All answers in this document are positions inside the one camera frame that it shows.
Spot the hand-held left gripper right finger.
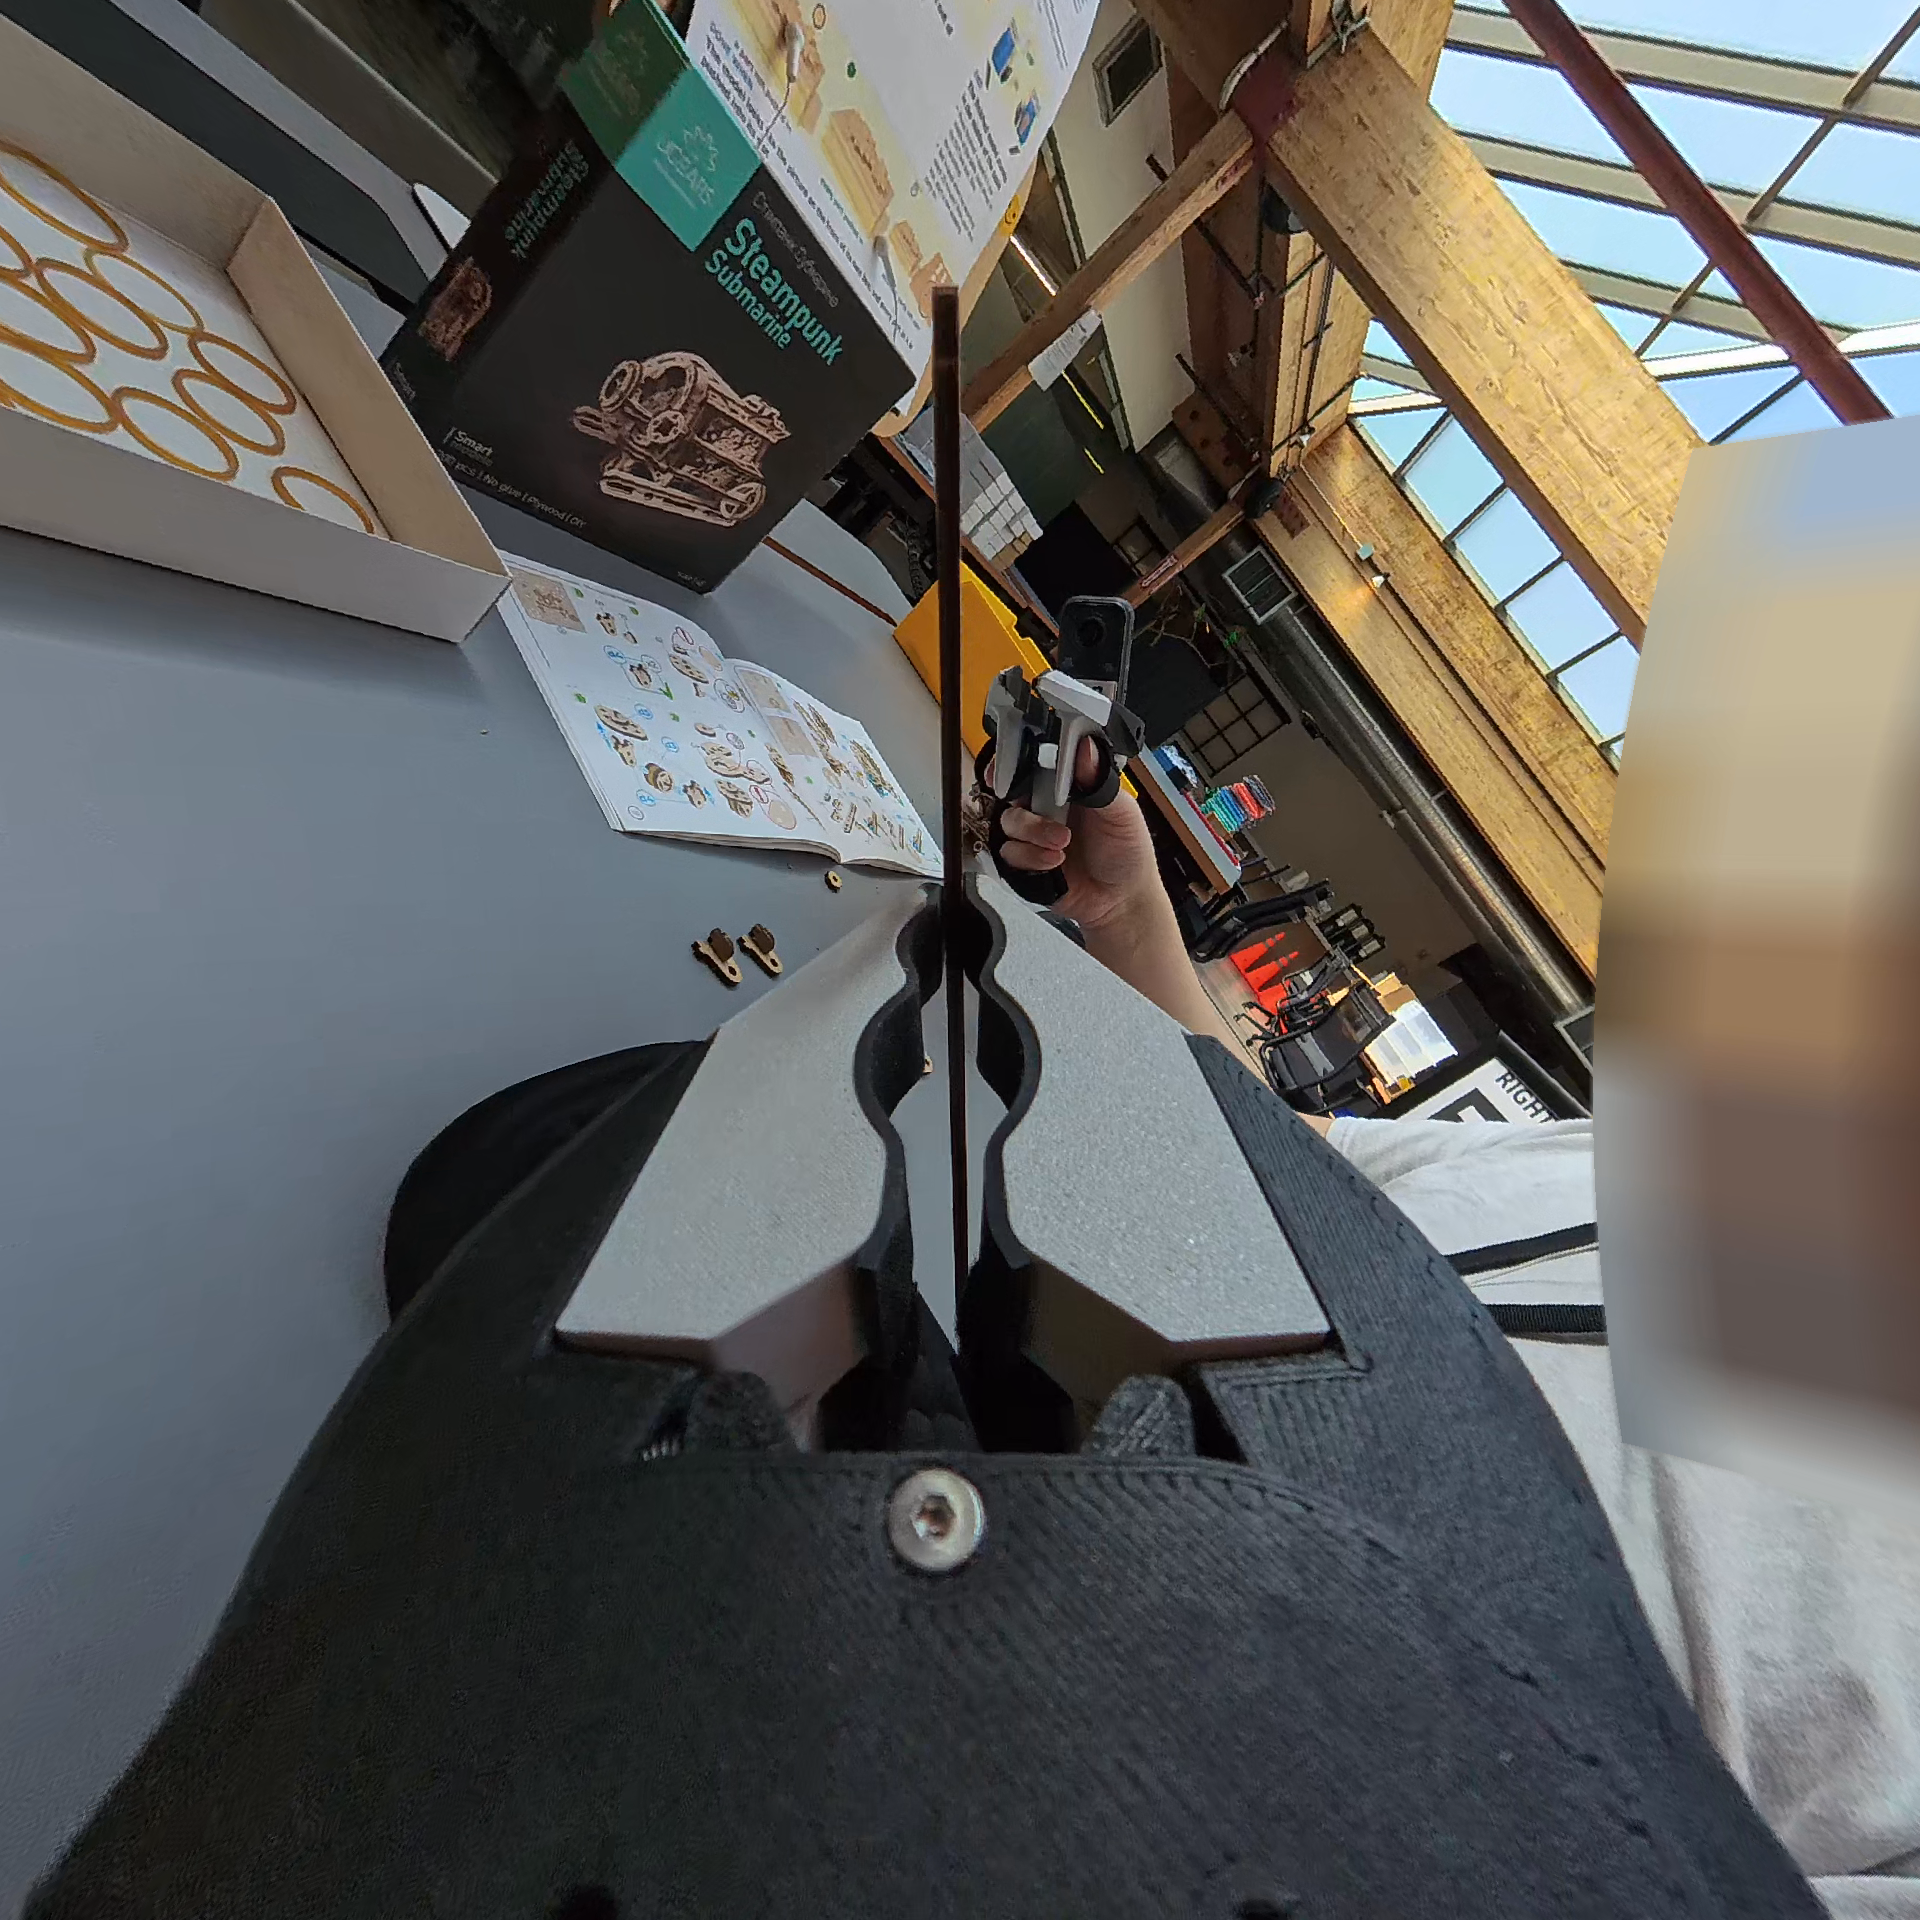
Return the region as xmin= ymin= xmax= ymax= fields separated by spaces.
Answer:
xmin=967 ymin=879 xmax=1337 ymax=1422

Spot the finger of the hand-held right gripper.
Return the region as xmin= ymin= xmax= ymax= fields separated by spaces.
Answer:
xmin=985 ymin=667 xmax=1043 ymax=806
xmin=1036 ymin=669 xmax=1123 ymax=817

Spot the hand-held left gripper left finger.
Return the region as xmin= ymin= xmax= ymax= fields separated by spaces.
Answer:
xmin=553 ymin=885 xmax=943 ymax=1455

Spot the plywood parts sheet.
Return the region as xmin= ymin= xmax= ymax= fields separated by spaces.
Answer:
xmin=932 ymin=283 xmax=977 ymax=1324

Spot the person's right forearm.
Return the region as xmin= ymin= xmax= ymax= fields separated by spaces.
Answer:
xmin=1086 ymin=909 xmax=1337 ymax=1132

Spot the grey desk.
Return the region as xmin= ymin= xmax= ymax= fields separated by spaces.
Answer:
xmin=0 ymin=133 xmax=1142 ymax=1909

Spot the person's right hand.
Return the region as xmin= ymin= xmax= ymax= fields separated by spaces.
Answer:
xmin=985 ymin=806 xmax=1167 ymax=940

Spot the yellow plastic bin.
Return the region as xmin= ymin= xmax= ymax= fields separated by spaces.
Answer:
xmin=896 ymin=580 xmax=1050 ymax=709

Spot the stack of small white boxes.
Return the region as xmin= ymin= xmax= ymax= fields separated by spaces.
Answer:
xmin=952 ymin=429 xmax=1046 ymax=559

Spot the person's white shirt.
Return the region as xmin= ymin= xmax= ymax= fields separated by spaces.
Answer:
xmin=1318 ymin=1116 xmax=1920 ymax=1920

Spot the open instruction booklet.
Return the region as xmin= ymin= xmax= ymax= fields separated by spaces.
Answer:
xmin=496 ymin=553 xmax=948 ymax=879

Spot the framed marker code sign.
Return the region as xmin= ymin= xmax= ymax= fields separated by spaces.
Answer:
xmin=1425 ymin=1057 xmax=1592 ymax=1126

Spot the black model kit box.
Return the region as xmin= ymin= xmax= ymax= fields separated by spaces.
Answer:
xmin=380 ymin=0 xmax=918 ymax=595

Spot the paper instruction poster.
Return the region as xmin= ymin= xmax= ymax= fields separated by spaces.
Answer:
xmin=682 ymin=0 xmax=1105 ymax=300

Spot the white cardboard tray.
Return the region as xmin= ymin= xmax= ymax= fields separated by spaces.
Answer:
xmin=0 ymin=18 xmax=514 ymax=646

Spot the group of tan rubber bands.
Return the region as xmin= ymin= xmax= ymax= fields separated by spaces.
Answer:
xmin=0 ymin=140 xmax=386 ymax=536

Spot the metal ventilation duct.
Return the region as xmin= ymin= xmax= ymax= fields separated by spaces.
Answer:
xmin=1272 ymin=630 xmax=1601 ymax=1021

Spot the black neck strap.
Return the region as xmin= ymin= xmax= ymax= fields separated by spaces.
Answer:
xmin=1445 ymin=1222 xmax=1608 ymax=1335

